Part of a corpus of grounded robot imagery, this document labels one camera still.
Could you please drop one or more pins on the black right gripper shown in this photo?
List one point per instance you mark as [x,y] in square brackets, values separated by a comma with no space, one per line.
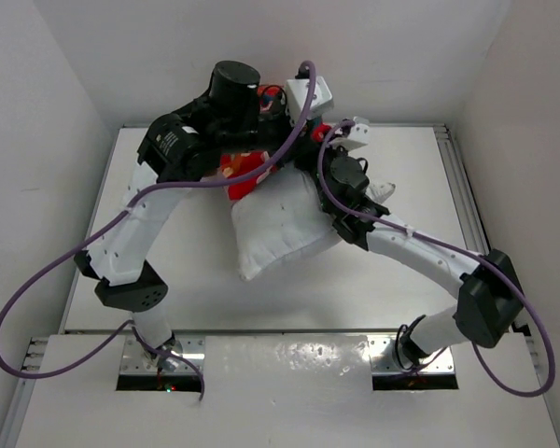
[309,152]

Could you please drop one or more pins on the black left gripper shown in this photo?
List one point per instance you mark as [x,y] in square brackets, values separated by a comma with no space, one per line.
[287,126]

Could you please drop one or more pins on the red pink patterned pillowcase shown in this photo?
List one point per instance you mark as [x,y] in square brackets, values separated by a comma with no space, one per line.
[281,105]

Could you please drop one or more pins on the white pillow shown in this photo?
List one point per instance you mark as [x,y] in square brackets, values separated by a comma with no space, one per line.
[280,221]

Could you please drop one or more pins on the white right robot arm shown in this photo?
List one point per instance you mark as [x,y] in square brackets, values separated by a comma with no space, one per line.
[486,290]

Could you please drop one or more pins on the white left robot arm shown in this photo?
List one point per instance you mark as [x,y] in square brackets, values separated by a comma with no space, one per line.
[116,255]

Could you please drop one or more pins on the white front cover board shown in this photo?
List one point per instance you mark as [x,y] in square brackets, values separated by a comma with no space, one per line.
[302,391]

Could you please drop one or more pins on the aluminium frame rail right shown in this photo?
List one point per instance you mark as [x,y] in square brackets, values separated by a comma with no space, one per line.
[468,214]

